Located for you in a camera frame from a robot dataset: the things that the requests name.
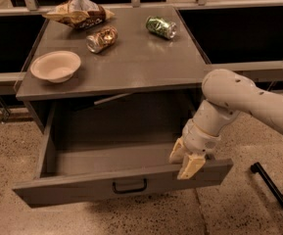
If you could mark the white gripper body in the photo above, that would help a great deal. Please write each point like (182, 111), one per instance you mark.
(200, 141)

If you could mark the grey drawer cabinet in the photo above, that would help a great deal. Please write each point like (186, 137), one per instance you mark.
(138, 61)

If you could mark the grey top drawer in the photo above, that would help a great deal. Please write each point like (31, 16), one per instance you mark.
(114, 150)

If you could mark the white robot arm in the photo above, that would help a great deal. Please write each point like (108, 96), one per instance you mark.
(227, 94)

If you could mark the green soda can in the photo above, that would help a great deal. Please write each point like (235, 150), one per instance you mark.
(161, 27)

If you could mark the gold crushed can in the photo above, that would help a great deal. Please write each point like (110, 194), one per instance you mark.
(102, 39)

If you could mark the brown chip bag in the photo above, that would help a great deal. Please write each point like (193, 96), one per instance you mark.
(79, 14)

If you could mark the black metal bar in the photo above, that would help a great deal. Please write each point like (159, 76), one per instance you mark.
(257, 168)

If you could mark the white paper bowl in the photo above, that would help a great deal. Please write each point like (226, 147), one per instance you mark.
(56, 67)

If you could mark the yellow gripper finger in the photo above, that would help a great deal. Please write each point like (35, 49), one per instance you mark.
(190, 166)
(178, 151)

